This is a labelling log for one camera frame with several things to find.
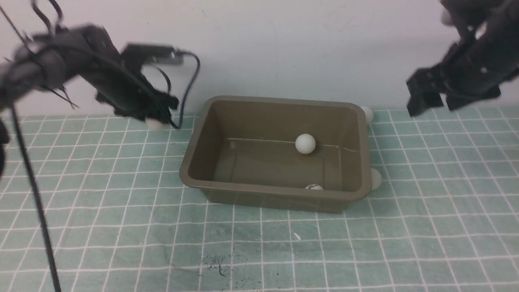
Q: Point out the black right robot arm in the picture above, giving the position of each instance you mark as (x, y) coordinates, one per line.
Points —
(486, 55)

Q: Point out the brown plastic bin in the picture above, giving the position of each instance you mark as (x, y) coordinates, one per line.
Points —
(242, 152)

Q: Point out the green checkered tablecloth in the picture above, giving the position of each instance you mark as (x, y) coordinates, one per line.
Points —
(445, 218)

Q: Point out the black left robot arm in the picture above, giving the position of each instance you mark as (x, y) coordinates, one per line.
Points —
(47, 63)

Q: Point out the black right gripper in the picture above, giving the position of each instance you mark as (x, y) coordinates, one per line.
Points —
(426, 85)

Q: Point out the white ping-pong ball with logo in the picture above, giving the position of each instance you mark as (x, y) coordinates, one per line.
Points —
(314, 187)

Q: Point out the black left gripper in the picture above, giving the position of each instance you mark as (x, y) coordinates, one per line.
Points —
(123, 86)

